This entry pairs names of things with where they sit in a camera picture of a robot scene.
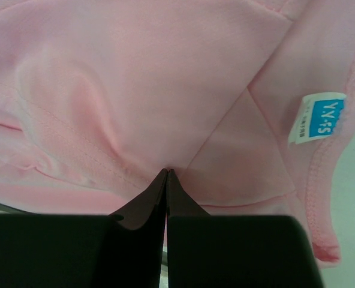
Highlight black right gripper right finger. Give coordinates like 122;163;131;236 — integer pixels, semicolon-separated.
166;170;323;287

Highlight pink t shirt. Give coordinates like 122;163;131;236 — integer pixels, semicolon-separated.
0;1;355;267

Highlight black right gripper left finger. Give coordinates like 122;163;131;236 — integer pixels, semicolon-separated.
0;170;168;287

